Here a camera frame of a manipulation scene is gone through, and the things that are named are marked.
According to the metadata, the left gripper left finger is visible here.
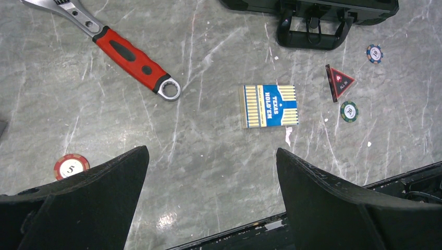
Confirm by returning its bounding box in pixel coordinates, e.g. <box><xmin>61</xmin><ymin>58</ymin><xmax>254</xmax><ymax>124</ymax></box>
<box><xmin>1</xmin><ymin>146</ymin><xmax>150</xmax><ymax>249</ymax></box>

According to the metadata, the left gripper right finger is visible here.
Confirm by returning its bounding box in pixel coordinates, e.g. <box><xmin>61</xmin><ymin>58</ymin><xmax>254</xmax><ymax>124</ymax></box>
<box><xmin>276</xmin><ymin>148</ymin><xmax>441</xmax><ymax>249</ymax></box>

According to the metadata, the green 20 poker chip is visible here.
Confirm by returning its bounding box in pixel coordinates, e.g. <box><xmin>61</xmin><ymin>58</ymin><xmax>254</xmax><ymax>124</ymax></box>
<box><xmin>340</xmin><ymin>101</ymin><xmax>359</xmax><ymax>123</ymax></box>

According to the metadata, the blue Texas Hold'em card deck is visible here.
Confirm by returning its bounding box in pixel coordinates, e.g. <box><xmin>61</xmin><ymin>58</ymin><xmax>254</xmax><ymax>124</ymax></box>
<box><xmin>239</xmin><ymin>84</ymin><xmax>299</xmax><ymax>129</ymax></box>

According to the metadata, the black poker set case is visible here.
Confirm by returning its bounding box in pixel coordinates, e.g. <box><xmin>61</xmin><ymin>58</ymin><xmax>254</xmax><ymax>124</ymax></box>
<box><xmin>221</xmin><ymin>0</ymin><xmax>399</xmax><ymax>51</ymax></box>

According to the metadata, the red 5 poker chip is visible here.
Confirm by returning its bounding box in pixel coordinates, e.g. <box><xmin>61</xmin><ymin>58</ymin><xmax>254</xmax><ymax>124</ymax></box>
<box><xmin>54</xmin><ymin>154</ymin><xmax>90</xmax><ymax>180</ymax></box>

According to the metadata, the red triangular all-in button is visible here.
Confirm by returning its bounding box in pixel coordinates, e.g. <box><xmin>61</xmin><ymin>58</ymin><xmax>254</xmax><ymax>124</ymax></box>
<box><xmin>325</xmin><ymin>64</ymin><xmax>355</xmax><ymax>103</ymax></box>

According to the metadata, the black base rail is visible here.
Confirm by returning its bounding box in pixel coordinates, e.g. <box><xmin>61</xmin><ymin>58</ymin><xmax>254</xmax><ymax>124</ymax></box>
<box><xmin>175</xmin><ymin>162</ymin><xmax>441</xmax><ymax>249</ymax></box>

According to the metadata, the red-handled adjustable wrench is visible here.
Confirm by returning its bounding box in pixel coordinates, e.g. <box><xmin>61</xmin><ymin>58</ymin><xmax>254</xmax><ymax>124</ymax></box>
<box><xmin>22</xmin><ymin>0</ymin><xmax>181</xmax><ymax>102</ymax></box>

